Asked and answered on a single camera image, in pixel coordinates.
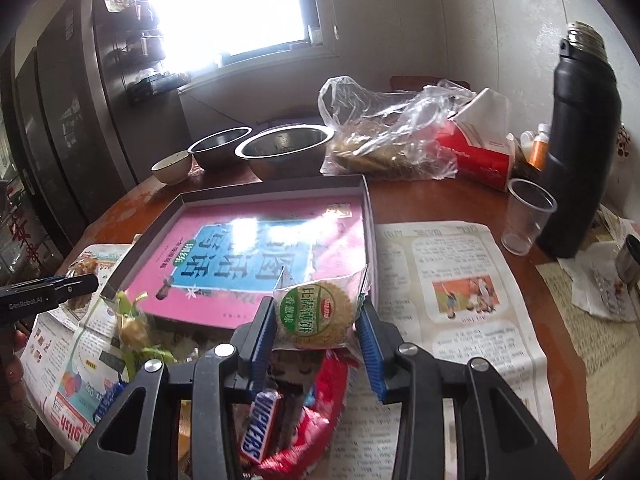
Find orange medicine bottle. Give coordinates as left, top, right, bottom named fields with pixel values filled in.
left=528, top=132, right=549, bottom=170

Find round cookie green label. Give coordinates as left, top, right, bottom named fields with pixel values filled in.
left=273, top=264, right=370, bottom=351

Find small dark steel bowl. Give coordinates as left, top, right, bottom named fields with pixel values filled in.
left=188, top=126, right=253, bottom=171

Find red snack bar wrapper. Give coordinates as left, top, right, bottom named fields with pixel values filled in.
left=254, top=350, right=359, bottom=479

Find steel thermos lid cup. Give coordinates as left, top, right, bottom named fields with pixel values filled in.
left=615, top=234, right=640, bottom=287

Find person's left hand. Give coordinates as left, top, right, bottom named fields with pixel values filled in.
left=1, top=330, right=27, bottom=415

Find clear plastic bag with bread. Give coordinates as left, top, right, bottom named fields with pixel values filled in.
left=317, top=76, right=475, bottom=181

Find clear plastic cup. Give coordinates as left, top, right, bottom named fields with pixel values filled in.
left=501, top=178, right=558, bottom=256

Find english newspaper sheet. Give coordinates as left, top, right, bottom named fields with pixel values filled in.
left=22, top=290, right=128, bottom=455
left=312, top=221, right=558, bottom=479

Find white medicine bottle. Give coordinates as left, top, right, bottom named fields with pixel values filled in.
left=520, top=131, right=535, bottom=160

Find blue snack packet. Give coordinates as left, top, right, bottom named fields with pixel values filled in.
left=92, top=380, right=127, bottom=425

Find Snickers bar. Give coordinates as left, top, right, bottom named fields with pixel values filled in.
left=240, top=389, right=284, bottom=464

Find green jelly snack bag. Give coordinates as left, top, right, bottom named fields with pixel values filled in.
left=116, top=290, right=177, bottom=380

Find pink and blue book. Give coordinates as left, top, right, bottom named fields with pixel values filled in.
left=119, top=195, right=367, bottom=328

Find right English newspaper sheet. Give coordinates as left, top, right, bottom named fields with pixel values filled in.
left=312, top=221, right=558, bottom=479

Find small white ceramic bowl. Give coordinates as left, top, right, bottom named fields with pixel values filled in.
left=151, top=151, right=192, bottom=185

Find green label cookie pack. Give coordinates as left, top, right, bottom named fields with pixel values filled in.
left=63, top=257, right=99, bottom=311

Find red tissue box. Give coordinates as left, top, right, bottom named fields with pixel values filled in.
left=436, top=88, right=515, bottom=191

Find grey shallow cardboard box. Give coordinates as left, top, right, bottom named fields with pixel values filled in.
left=102, top=176, right=378, bottom=330

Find window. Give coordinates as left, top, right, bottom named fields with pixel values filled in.
left=148, top=0, right=338, bottom=91

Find black thermos flask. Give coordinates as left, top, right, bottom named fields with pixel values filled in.
left=537, top=22, right=622, bottom=258

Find yellowed paper sheet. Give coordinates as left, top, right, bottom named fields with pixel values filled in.
left=537, top=263, right=640, bottom=466

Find papers under steel cup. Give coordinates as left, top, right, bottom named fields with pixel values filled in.
left=559, top=205, right=639, bottom=323

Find flower bouquet in white vase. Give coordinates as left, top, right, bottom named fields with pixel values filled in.
left=615, top=124, right=631, bottom=160

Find left English newspaper sheet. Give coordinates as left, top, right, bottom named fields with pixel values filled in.
left=22, top=290, right=128, bottom=455

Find large steel bowl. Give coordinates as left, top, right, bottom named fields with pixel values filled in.
left=235, top=124, right=334, bottom=181

